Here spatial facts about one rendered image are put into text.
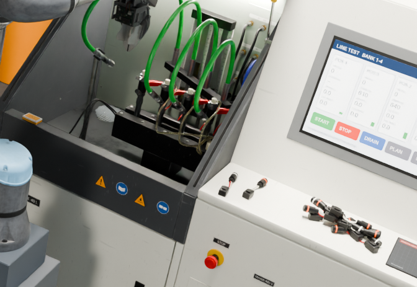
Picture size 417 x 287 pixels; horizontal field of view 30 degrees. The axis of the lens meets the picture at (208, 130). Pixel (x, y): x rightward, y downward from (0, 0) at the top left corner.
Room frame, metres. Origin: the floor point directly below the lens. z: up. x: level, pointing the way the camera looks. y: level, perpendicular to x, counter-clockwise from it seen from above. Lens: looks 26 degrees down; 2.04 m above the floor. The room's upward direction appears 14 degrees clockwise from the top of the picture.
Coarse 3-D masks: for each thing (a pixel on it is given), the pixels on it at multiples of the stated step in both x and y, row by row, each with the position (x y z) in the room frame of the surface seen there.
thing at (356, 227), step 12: (324, 204) 1.87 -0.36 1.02; (312, 216) 1.83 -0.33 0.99; (324, 216) 1.82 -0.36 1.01; (336, 216) 1.82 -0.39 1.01; (336, 228) 1.79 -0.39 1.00; (348, 228) 1.80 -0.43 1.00; (360, 228) 1.80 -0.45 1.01; (372, 228) 1.83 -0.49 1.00; (360, 240) 1.78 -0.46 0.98; (372, 240) 1.78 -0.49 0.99; (372, 252) 1.74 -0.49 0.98
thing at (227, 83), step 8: (232, 40) 2.14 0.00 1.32; (232, 48) 2.17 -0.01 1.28; (216, 56) 2.05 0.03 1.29; (232, 56) 2.18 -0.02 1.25; (208, 64) 2.02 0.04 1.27; (232, 64) 2.19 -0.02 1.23; (208, 72) 2.02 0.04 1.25; (232, 72) 2.20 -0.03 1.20; (200, 80) 2.00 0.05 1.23; (200, 88) 1.99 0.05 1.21; (224, 88) 2.20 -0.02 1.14; (224, 96) 2.20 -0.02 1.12; (200, 112) 2.02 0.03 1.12
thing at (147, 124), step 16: (128, 112) 2.23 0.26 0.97; (144, 112) 2.24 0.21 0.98; (112, 128) 2.18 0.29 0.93; (128, 128) 2.16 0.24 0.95; (144, 128) 2.14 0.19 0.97; (160, 128) 2.15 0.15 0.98; (176, 128) 2.18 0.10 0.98; (144, 144) 2.14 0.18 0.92; (160, 144) 2.12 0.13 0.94; (176, 144) 2.10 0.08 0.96; (192, 144) 2.10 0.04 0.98; (144, 160) 2.14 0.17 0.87; (160, 160) 2.12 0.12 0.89; (176, 160) 2.10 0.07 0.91; (192, 160) 2.08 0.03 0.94
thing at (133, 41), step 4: (136, 28) 2.04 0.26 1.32; (140, 28) 2.05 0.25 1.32; (136, 32) 2.04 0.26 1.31; (140, 32) 2.05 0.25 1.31; (132, 36) 2.03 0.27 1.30; (136, 36) 2.05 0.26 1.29; (128, 40) 2.01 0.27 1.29; (132, 40) 2.03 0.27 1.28; (136, 40) 2.05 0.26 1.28; (128, 44) 2.02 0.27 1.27; (132, 44) 2.04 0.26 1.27; (136, 44) 2.05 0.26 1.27; (128, 48) 2.06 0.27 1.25; (132, 48) 2.05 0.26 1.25
